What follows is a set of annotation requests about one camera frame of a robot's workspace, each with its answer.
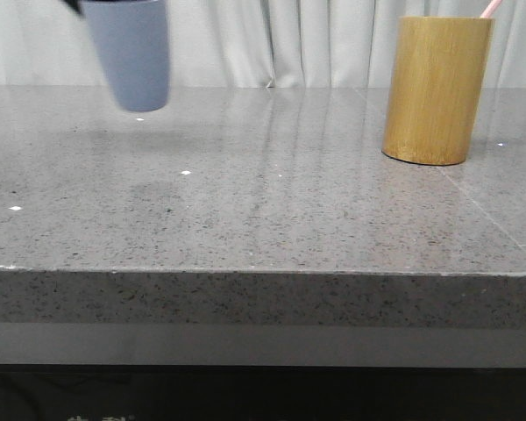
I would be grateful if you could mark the blue plastic cup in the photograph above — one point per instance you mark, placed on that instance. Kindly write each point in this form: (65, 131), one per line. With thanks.
(131, 42)

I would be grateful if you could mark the bamboo cylindrical holder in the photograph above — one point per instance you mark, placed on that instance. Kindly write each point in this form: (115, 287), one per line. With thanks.
(438, 72)

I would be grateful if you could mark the white curtain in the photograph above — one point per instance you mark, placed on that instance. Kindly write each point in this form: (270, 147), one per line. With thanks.
(247, 44)

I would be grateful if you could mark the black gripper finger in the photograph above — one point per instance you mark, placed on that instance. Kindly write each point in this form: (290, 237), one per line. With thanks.
(74, 6)

